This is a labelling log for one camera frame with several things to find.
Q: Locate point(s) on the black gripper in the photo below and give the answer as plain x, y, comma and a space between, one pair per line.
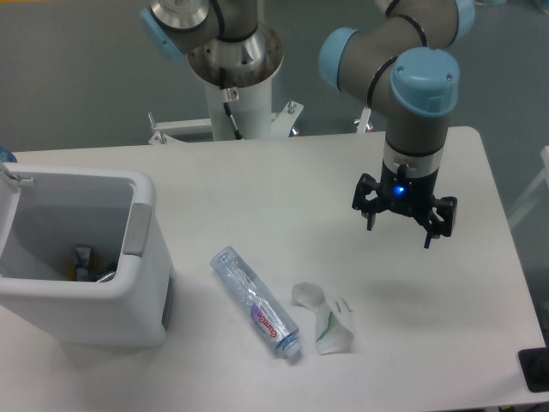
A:
411, 197

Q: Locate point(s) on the clear plastic wrapper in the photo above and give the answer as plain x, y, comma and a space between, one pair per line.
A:
334, 325

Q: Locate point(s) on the clear plastic water bottle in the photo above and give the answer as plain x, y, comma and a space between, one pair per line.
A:
270, 319

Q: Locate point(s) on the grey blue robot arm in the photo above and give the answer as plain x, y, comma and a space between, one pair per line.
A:
401, 70

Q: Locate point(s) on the trash inside can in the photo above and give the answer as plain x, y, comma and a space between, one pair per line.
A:
86, 268

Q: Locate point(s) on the white trash can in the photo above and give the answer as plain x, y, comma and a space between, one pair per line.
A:
46, 211

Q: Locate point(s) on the black device at table corner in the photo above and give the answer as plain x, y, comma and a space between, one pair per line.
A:
534, 364

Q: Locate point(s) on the blue object at left edge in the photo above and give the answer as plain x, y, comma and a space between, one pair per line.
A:
7, 156

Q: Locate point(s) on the white frame at right edge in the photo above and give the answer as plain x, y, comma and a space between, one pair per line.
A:
531, 195

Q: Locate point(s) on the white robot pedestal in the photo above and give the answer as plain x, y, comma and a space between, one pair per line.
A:
237, 79

